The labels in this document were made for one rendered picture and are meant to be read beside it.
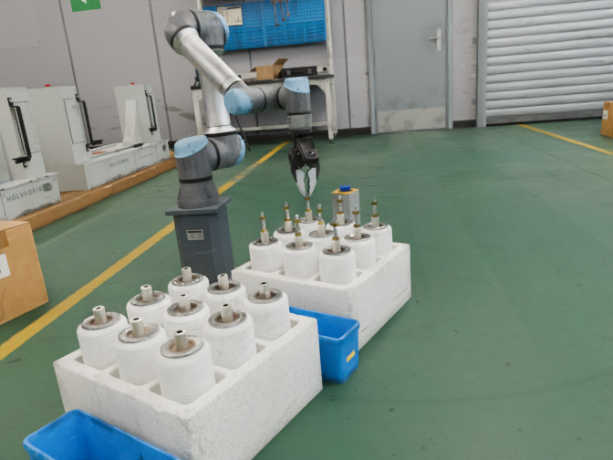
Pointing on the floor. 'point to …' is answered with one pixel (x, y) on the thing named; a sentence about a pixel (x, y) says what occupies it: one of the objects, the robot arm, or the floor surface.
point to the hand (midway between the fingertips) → (306, 193)
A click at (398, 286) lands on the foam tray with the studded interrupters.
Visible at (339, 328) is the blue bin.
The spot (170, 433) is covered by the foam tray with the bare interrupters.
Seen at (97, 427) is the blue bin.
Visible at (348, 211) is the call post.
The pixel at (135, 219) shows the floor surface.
